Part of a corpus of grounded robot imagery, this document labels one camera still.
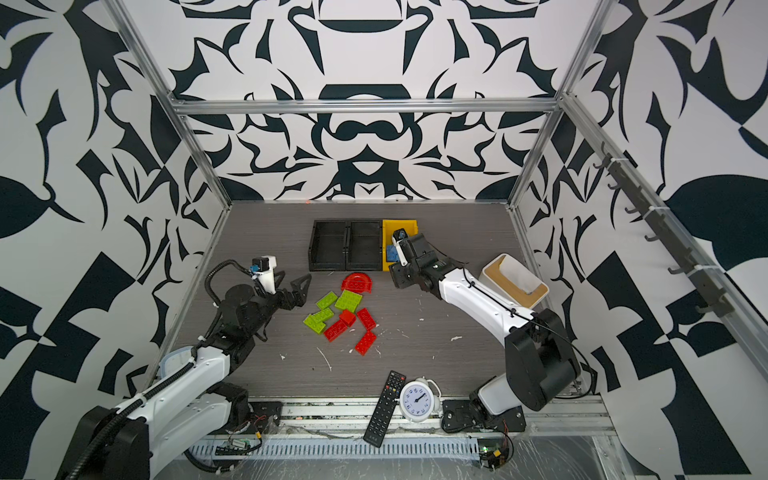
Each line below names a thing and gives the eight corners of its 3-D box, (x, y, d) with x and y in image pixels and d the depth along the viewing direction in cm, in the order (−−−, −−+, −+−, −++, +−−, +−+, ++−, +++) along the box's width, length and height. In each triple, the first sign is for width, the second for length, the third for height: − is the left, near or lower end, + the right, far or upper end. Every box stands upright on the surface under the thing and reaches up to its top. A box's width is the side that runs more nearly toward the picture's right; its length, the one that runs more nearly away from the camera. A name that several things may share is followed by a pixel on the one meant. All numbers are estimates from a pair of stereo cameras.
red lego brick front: (354, 349, 87) (353, 346, 85) (368, 332, 90) (368, 329, 88) (363, 356, 86) (362, 353, 84) (377, 339, 89) (376, 336, 87)
